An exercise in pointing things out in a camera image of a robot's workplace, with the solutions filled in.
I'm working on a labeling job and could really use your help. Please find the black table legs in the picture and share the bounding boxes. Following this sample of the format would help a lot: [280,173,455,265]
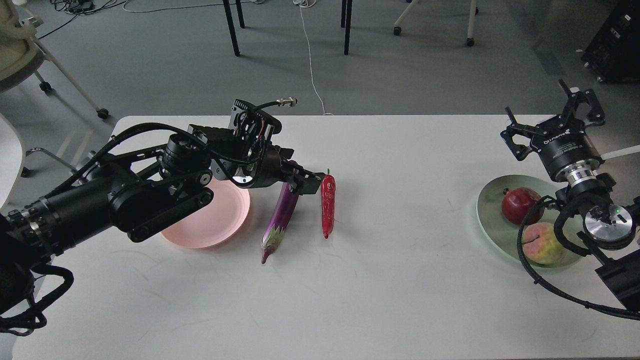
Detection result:
[222,0,353,57]

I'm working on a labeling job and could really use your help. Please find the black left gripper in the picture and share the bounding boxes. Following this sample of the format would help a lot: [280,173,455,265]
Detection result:
[232,144,326,196]

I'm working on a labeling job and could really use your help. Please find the purple eggplant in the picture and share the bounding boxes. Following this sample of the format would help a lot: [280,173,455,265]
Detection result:
[260,181,300,265]

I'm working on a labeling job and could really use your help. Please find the red pomegranate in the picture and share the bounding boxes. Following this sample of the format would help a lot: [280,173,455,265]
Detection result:
[501,187,542,226]

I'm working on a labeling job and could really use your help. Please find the pink plate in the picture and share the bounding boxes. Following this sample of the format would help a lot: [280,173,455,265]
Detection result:
[160,178,250,249]

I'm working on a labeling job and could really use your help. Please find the white floor cable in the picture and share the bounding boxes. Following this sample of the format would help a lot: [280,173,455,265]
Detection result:
[292,0,335,116]

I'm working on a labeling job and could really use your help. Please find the black floor cables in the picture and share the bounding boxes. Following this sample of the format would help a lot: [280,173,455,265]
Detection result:
[37,0,266,41]

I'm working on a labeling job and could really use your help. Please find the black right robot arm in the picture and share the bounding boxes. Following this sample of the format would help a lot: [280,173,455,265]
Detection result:
[500,80,640,321]

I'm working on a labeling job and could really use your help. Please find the white chair base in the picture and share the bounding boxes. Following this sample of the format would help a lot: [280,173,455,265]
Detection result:
[391,0,480,48]

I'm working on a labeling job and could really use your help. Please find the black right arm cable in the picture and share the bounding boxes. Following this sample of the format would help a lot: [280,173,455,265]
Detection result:
[517,195,640,321]

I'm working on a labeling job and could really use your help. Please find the black cabinet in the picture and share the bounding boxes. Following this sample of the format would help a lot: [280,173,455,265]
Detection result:
[581,0,640,84]

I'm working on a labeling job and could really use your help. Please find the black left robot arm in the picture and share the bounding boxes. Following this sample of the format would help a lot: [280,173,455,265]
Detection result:
[1,97,325,337]

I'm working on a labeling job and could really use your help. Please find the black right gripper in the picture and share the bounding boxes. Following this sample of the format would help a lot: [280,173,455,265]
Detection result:
[500,79,606,183]

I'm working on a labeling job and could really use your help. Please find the beige office chair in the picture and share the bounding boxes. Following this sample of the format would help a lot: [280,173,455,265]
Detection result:
[0,0,110,120]

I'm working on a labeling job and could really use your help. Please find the red chili pepper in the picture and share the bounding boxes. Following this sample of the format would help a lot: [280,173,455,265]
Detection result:
[320,169,336,239]

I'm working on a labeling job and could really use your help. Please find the yellow-red peach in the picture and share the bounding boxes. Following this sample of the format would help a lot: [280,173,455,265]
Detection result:
[522,222,569,265]

